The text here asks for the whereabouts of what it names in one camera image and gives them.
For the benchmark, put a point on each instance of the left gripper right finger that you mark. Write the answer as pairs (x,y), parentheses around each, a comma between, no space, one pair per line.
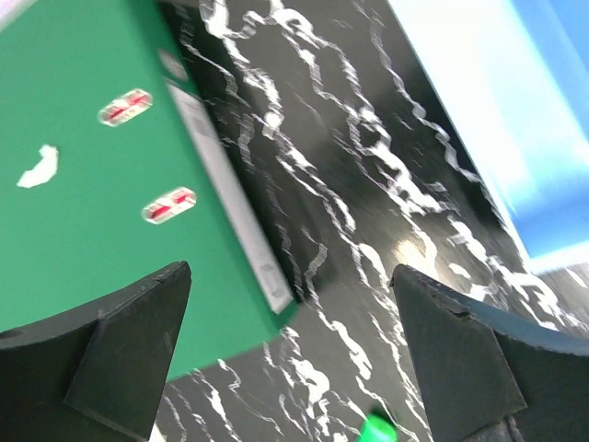
(485,374)

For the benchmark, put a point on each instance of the light blue bin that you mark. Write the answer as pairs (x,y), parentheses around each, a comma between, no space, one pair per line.
(513,79)

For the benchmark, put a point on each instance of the black marble mat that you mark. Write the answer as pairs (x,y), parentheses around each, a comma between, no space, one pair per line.
(353,168)

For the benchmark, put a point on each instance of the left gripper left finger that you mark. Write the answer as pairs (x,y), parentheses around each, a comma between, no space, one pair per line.
(95,372)

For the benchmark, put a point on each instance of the green ring binder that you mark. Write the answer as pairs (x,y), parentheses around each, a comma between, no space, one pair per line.
(105,178)

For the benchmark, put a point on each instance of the green sharpener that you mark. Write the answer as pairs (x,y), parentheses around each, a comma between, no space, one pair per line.
(377,429)

